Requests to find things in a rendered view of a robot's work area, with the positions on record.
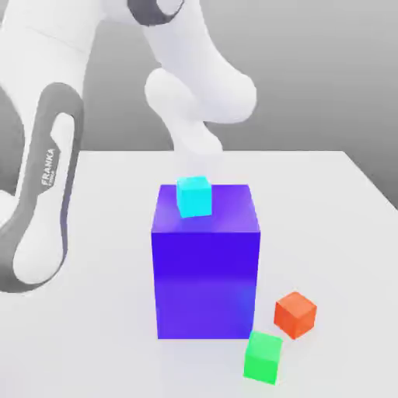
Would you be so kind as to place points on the large blue box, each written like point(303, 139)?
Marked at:
point(205, 273)

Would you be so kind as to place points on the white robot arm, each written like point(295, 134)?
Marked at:
point(199, 77)

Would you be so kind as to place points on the small green cube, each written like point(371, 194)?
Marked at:
point(261, 359)

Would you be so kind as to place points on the small cyan cube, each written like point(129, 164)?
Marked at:
point(195, 199)

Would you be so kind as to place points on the small orange cube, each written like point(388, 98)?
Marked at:
point(295, 315)

